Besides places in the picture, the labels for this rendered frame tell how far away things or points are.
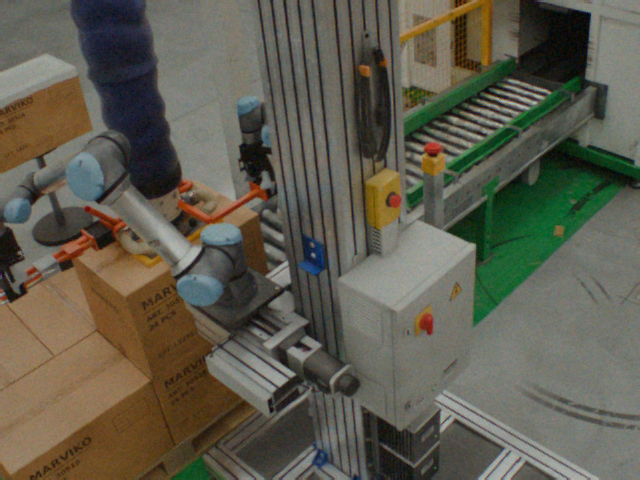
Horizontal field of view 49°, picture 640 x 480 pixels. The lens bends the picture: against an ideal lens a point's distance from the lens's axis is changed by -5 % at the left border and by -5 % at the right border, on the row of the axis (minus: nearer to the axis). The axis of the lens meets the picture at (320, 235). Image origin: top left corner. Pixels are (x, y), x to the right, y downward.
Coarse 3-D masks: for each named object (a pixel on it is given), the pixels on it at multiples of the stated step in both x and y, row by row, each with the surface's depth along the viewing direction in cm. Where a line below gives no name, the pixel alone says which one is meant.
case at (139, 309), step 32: (256, 224) 272; (96, 256) 258; (128, 256) 257; (256, 256) 278; (96, 288) 259; (128, 288) 242; (160, 288) 249; (96, 320) 281; (128, 320) 248; (160, 320) 255; (192, 320) 266; (128, 352) 269; (160, 352) 260
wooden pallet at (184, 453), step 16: (240, 400) 304; (224, 416) 313; (240, 416) 312; (208, 432) 306; (224, 432) 305; (176, 448) 286; (192, 448) 293; (208, 448) 301; (160, 464) 289; (176, 464) 290
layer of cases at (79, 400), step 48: (48, 288) 311; (0, 336) 288; (48, 336) 286; (96, 336) 284; (0, 384) 266; (48, 384) 264; (96, 384) 262; (144, 384) 261; (192, 384) 279; (0, 432) 246; (48, 432) 245; (96, 432) 252; (144, 432) 270; (192, 432) 290
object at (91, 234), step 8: (96, 224) 249; (104, 224) 248; (88, 232) 245; (96, 232) 245; (104, 232) 244; (112, 232) 244; (88, 240) 244; (96, 240) 241; (104, 240) 244; (112, 240) 246; (96, 248) 243; (104, 248) 244
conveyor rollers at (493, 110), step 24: (480, 96) 423; (504, 96) 421; (528, 96) 419; (432, 120) 401; (456, 120) 399; (480, 120) 398; (504, 120) 396; (408, 144) 383; (456, 144) 381; (504, 144) 373; (408, 168) 364; (264, 216) 343
